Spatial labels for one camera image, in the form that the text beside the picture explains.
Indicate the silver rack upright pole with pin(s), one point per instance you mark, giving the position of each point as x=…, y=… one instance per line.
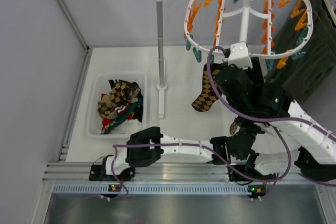
x=159, y=15

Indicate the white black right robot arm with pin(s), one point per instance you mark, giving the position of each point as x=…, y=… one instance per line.
x=246, y=94

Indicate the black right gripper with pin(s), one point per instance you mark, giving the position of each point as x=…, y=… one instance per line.
x=219, y=69

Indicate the brown yellow argyle sock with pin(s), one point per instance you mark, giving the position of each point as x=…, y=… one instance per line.
x=207, y=97

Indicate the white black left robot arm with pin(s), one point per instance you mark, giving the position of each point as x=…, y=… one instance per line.
x=150, y=146

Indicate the white slotted cable duct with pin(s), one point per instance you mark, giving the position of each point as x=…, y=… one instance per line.
x=151, y=189

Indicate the white oval clip hanger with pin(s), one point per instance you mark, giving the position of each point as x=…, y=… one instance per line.
x=302, y=11

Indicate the white garment hanger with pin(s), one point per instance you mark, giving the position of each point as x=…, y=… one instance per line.
x=330, y=10

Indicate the pile of colourful socks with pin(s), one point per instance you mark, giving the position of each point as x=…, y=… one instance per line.
x=121, y=110

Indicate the aluminium mounting rail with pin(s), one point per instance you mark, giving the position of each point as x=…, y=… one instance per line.
x=161, y=172

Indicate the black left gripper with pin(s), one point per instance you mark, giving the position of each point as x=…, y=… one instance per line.
x=241, y=128

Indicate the dark green hanging garment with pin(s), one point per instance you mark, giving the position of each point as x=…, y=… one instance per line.
x=302, y=76

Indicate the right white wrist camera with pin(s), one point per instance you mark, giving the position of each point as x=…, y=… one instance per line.
x=239, y=56

